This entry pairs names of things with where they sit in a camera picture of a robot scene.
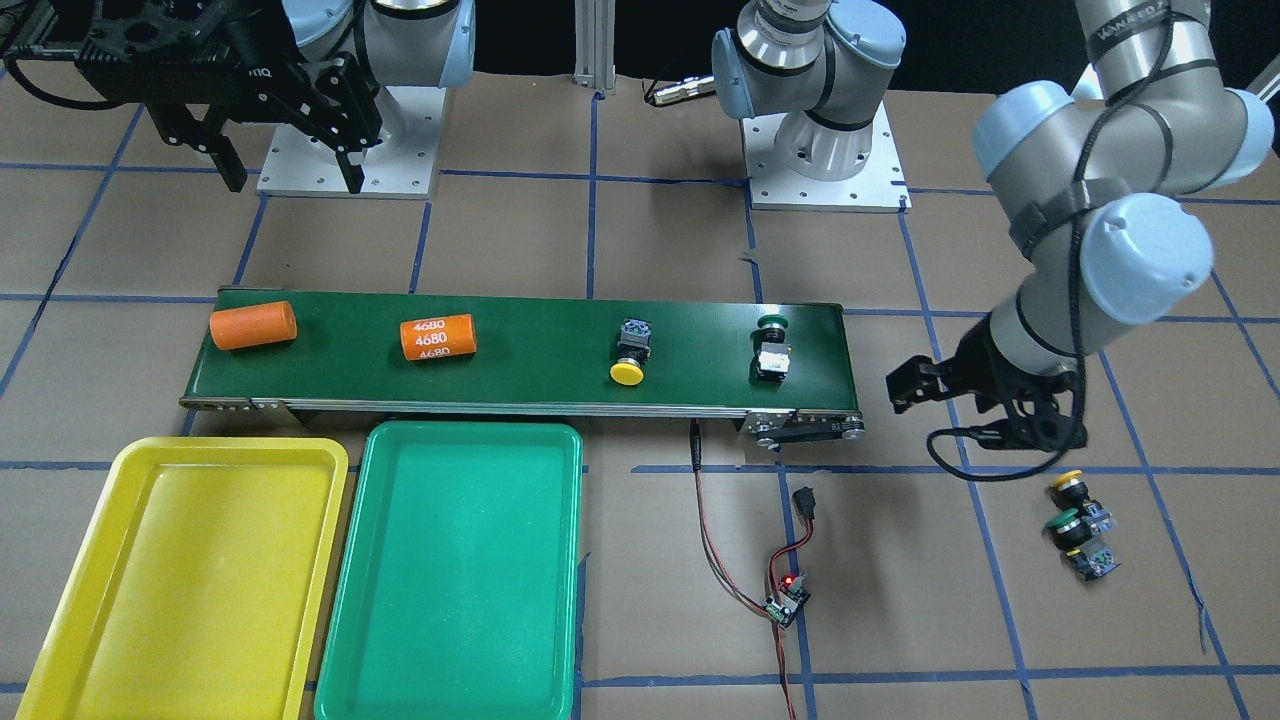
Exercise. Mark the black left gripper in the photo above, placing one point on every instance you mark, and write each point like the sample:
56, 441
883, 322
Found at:
985, 362

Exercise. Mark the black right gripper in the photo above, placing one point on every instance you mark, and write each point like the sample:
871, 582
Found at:
268, 62

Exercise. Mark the yellow push button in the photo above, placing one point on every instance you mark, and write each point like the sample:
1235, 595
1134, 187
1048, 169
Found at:
1070, 492
633, 349

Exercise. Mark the plain orange cylinder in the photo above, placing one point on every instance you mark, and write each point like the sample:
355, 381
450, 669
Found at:
253, 326

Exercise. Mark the green push button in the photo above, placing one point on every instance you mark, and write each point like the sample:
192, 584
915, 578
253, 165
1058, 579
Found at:
1078, 535
772, 358

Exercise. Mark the orange cylinder with number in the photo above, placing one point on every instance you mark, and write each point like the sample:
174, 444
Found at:
437, 337

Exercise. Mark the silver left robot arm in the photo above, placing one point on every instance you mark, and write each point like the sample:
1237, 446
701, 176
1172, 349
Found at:
1091, 193

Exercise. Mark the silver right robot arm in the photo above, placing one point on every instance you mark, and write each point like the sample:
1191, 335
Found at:
413, 52

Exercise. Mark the green conveyor belt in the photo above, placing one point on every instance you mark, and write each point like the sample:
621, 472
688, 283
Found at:
538, 357

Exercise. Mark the small controller board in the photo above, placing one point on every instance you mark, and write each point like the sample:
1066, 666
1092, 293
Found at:
787, 599

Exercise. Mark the yellow plastic tray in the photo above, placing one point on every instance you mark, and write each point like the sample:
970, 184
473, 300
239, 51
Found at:
197, 588

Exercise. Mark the green plastic tray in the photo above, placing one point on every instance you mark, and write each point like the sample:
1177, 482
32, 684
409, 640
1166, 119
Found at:
458, 593

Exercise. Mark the aluminium frame post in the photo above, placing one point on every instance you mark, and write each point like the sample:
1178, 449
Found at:
595, 24

